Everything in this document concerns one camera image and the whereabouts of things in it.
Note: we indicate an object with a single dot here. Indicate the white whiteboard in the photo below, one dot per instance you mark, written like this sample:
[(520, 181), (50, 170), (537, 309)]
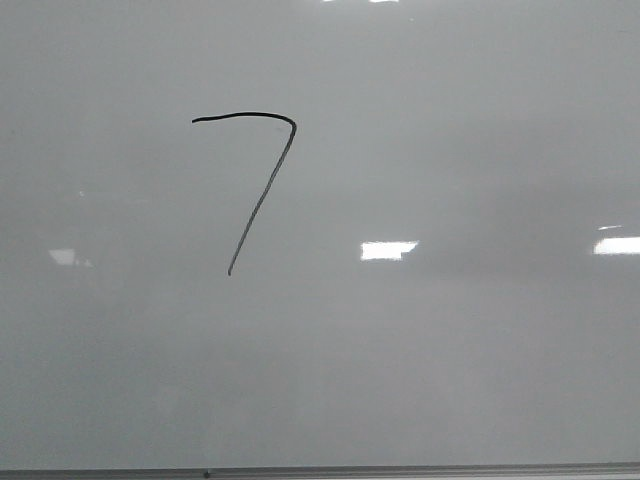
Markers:
[(318, 233)]

